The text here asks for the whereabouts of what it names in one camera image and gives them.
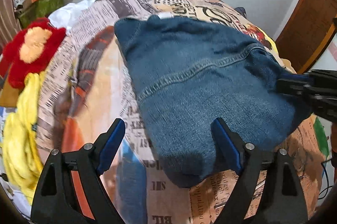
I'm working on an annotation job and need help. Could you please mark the blue denim jacket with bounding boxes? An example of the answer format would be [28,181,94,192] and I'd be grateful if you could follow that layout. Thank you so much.
[115,15,312,188]

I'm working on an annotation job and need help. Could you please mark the yellow blanket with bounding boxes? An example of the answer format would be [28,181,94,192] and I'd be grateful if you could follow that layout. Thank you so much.
[1,72,45,204]

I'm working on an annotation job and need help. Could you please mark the brown wooden door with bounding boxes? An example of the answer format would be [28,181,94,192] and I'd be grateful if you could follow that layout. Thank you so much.
[276,0,336,73]

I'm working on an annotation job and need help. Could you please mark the dark blue bag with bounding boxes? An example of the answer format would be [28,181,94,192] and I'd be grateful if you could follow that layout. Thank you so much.
[234,7,247,19]

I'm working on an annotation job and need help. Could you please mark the newspaper print bedspread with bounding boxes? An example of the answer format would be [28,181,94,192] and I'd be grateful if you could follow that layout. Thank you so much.
[35,0,330,224]

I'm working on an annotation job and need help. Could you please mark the red plush toy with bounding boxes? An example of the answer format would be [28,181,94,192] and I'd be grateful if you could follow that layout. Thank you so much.
[1,17,66,89]

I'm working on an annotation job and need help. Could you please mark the black cable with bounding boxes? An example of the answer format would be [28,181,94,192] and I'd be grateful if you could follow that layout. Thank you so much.
[317,157,335,201]

